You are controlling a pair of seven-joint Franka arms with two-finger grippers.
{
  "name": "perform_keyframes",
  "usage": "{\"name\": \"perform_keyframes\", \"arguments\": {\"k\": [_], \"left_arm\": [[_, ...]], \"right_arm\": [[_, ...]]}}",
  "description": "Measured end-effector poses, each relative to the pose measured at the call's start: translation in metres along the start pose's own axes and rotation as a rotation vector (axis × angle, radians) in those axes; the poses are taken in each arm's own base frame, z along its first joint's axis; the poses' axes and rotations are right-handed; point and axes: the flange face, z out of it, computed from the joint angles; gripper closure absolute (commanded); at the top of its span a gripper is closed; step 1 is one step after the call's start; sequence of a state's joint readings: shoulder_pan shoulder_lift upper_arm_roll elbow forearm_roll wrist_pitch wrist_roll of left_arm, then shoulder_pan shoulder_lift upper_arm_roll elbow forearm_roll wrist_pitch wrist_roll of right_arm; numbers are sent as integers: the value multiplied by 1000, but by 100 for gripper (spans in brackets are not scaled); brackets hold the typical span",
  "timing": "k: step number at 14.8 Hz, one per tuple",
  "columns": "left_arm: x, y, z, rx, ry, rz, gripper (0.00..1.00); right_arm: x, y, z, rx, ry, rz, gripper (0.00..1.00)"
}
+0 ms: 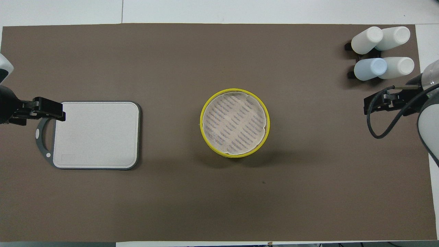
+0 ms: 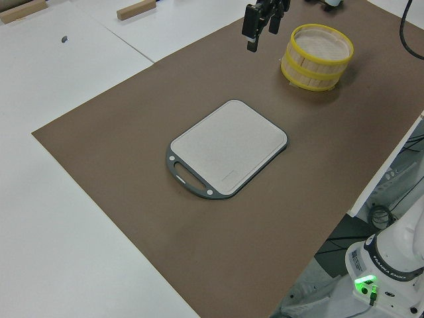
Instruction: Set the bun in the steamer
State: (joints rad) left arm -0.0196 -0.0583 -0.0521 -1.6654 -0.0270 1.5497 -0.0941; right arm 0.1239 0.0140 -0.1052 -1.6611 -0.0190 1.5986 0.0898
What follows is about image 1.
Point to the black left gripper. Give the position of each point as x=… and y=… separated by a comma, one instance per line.
x=41, y=108

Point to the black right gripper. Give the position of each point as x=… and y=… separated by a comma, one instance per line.
x=382, y=99

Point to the white steamer liner cloth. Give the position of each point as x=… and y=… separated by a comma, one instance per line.
x=235, y=120

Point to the light blue plastic cup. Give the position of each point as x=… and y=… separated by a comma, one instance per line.
x=370, y=68

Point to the grey cutting board black rim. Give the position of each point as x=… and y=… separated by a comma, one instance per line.
x=99, y=137

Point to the brown table mat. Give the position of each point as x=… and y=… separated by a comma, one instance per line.
x=171, y=199

